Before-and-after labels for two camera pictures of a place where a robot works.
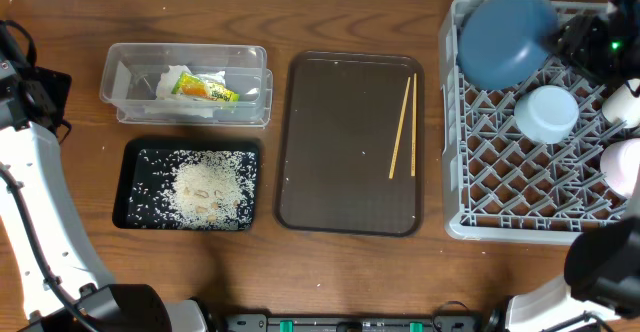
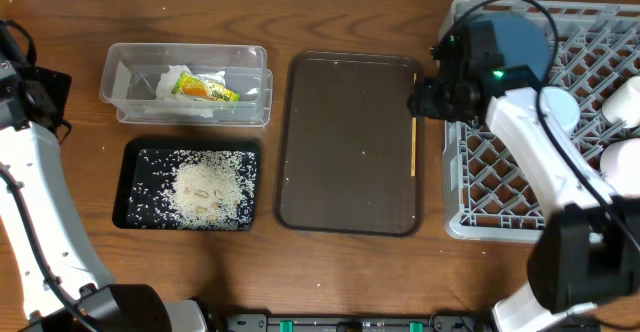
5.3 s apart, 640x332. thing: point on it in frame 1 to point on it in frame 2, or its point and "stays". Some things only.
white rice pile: (201, 190) stays
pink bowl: (620, 162) stays
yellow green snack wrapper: (195, 86) stays
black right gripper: (570, 42) to (422, 102)
